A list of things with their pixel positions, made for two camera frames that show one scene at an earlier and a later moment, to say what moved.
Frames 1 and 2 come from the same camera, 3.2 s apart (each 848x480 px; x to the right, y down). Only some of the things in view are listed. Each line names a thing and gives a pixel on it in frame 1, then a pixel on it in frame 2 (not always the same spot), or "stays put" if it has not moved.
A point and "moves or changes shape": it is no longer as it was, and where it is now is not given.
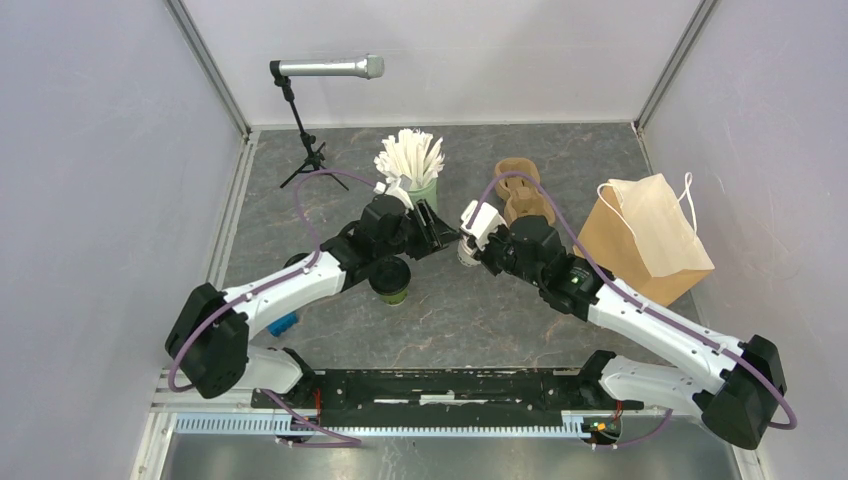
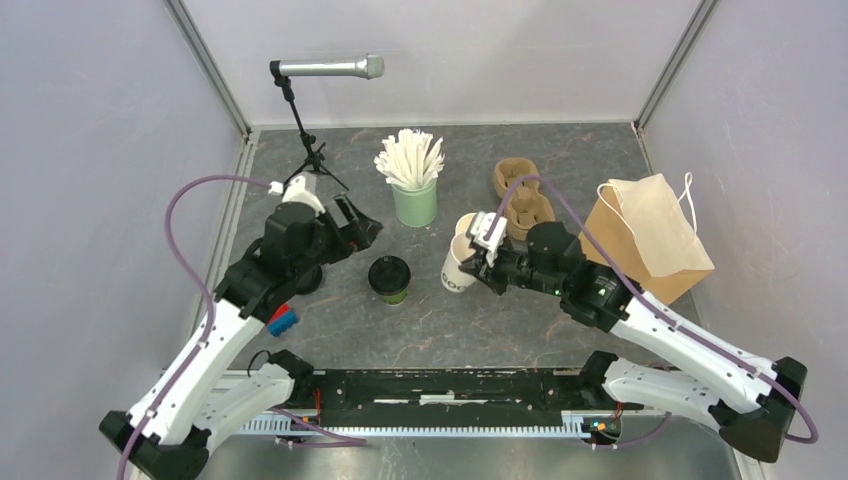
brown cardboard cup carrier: [522, 195] stays put
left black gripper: [435, 235] → [355, 235]
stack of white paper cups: [463, 253] moves or changes shape
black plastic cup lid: [390, 275] stays put
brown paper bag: [646, 238] stays put
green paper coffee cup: [394, 299] stays put
